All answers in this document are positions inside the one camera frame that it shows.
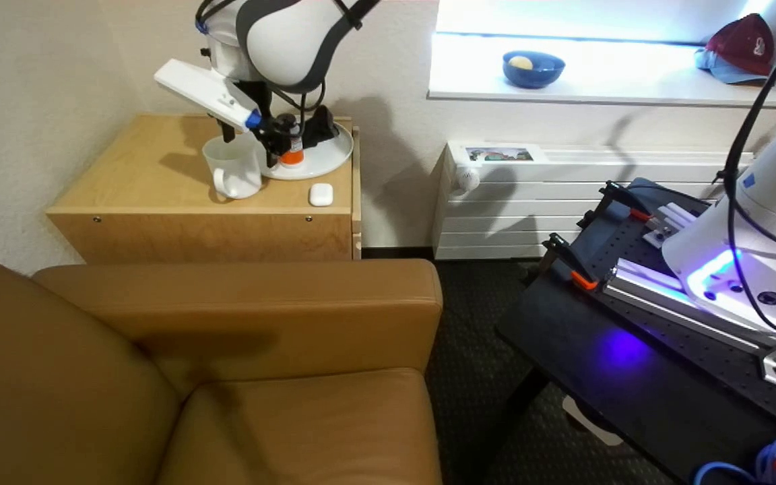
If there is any black orange clamp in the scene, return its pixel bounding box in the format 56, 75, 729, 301
545, 231, 598, 293

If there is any white window sill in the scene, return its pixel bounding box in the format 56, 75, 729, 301
429, 36, 756, 107

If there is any yellow lemon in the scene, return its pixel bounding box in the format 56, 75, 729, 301
510, 57, 534, 71

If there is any black object on plate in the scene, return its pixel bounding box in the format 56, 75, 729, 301
302, 104, 337, 149

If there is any small white earbud case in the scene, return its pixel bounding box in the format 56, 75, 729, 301
306, 182, 334, 207

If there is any wooden nightstand dresser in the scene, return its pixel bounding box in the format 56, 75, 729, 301
45, 116, 361, 262

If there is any tan leather armchair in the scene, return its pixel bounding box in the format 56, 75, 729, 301
0, 259, 442, 485

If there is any orange pill bottle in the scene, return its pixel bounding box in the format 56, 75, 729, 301
278, 149, 303, 164

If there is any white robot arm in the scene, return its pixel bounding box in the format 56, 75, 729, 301
194, 0, 776, 332

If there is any aluminium rail with bracket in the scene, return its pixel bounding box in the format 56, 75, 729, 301
603, 259, 776, 384

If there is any blue bowl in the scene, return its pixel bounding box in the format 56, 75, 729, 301
500, 50, 565, 88

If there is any white round plate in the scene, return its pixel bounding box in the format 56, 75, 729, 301
263, 120, 353, 180

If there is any white ceramic mug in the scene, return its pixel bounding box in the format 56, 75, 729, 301
202, 135, 263, 199

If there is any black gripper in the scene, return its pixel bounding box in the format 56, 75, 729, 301
239, 81, 299, 164

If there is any maroon baseball cap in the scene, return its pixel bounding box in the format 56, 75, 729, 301
695, 14, 776, 85

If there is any white wall heater unit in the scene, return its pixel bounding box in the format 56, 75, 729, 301
431, 141, 724, 262

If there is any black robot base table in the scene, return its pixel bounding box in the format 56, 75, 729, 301
496, 180, 776, 485

